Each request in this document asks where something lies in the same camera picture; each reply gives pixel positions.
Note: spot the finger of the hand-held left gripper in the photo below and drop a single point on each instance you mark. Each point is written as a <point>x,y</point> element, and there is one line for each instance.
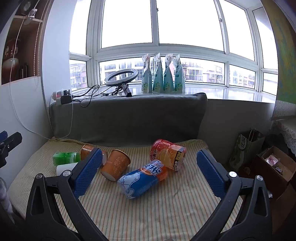
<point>10,142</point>

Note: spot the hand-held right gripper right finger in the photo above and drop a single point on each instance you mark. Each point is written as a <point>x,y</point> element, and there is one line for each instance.
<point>210,170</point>

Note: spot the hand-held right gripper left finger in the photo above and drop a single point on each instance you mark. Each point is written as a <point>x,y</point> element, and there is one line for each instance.
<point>89,170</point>

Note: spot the blue and orange snack can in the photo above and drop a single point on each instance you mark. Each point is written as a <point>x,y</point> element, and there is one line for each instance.
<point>141,180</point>

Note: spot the orange paper cup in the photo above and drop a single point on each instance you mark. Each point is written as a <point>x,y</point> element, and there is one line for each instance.
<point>86,151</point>
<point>115,163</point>

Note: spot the white paper cup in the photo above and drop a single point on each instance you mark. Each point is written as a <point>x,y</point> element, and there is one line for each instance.
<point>66,168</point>

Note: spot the green plastic bottle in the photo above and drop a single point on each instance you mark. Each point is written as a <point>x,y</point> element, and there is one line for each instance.
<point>66,158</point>

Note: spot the green paper bag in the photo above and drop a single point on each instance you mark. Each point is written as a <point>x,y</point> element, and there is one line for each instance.
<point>242,150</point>

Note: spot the red-orange snack jar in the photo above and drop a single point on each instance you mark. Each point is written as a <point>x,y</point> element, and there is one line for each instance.
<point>168,154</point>

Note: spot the cardboard box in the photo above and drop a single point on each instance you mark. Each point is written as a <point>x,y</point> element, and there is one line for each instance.
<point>263,176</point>

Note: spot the pink packet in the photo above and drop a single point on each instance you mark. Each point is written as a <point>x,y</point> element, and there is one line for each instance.
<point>272,160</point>

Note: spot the grey cushion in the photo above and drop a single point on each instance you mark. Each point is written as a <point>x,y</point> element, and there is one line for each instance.
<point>129,118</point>

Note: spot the striped mat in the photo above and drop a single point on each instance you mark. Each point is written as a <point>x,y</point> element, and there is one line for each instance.
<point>161,215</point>

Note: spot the white power strip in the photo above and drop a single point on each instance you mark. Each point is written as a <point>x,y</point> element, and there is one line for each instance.
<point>57,95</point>

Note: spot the black charger plug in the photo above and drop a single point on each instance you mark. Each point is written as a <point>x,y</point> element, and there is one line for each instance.
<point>66,100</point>

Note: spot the white lace cloth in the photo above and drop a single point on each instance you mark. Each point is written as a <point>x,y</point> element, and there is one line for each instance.
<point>285,132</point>

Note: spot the wooden shelf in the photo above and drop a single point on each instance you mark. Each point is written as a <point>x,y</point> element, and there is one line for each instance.
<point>25,53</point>

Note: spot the teal white pouch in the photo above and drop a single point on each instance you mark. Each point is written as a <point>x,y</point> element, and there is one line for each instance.
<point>179,78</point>
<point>158,78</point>
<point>146,78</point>
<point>168,78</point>

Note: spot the yellow green wall hanging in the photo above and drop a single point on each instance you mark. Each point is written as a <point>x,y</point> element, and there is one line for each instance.
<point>283,58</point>

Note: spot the white window frame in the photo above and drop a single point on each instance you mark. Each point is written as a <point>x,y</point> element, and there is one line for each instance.
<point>156,47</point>

